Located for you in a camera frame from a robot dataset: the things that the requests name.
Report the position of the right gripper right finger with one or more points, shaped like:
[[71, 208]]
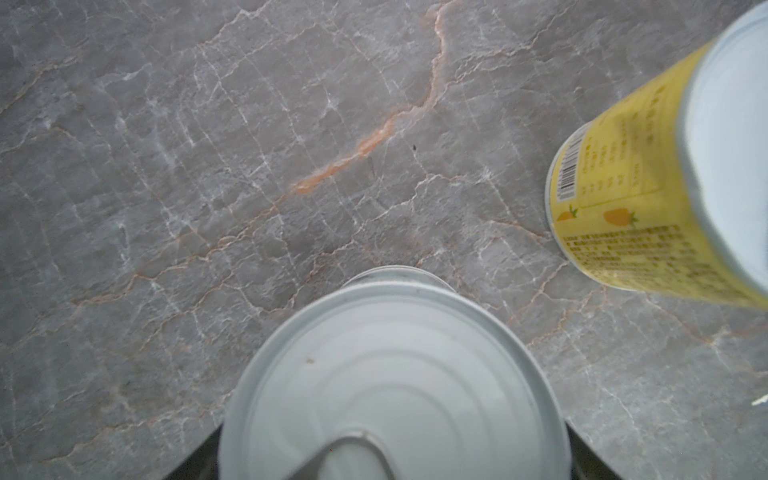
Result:
[[586, 464]]

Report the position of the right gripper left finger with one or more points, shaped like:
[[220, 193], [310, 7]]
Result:
[[202, 464]]

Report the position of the white can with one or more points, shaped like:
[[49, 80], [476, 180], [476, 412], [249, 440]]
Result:
[[393, 376]]

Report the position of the yellow label can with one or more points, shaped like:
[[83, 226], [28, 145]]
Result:
[[666, 191]]

